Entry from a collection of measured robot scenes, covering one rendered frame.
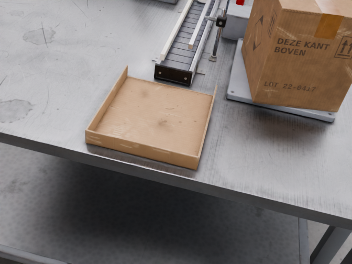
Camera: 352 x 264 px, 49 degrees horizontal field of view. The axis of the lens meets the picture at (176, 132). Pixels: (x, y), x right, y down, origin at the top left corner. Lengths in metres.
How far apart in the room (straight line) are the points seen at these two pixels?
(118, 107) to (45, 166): 0.78
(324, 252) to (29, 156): 1.29
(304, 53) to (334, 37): 0.08
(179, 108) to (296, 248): 0.81
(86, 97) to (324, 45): 0.61
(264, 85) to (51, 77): 0.58
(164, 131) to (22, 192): 0.84
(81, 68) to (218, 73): 0.41
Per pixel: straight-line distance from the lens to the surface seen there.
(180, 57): 1.16
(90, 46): 1.27
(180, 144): 0.92
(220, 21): 1.22
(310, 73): 1.06
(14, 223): 1.55
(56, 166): 1.72
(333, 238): 1.68
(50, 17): 1.45
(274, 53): 1.01
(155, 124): 0.96
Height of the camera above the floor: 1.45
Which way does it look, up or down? 40 degrees down
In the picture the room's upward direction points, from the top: 9 degrees clockwise
